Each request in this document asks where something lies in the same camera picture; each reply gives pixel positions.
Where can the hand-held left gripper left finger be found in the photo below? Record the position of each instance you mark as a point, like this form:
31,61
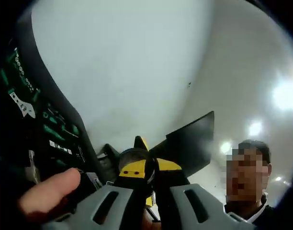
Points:
89,210

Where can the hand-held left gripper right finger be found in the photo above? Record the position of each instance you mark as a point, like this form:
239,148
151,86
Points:
208,213

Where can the round silver tool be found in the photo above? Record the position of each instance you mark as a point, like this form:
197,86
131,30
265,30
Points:
134,157

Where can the black toolbox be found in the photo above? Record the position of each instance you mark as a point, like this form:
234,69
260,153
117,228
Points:
55,155

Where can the silver socket extension bar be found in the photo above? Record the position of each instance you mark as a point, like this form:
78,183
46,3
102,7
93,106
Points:
34,167

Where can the silver adjustable wrench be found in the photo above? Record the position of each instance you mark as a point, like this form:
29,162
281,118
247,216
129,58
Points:
23,105

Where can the row of silver sockets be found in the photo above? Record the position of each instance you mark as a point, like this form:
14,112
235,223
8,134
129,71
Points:
23,72

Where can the person's left hand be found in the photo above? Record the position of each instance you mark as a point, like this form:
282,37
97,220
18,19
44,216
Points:
48,189

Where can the black monitor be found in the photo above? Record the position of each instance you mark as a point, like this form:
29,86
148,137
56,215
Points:
192,143

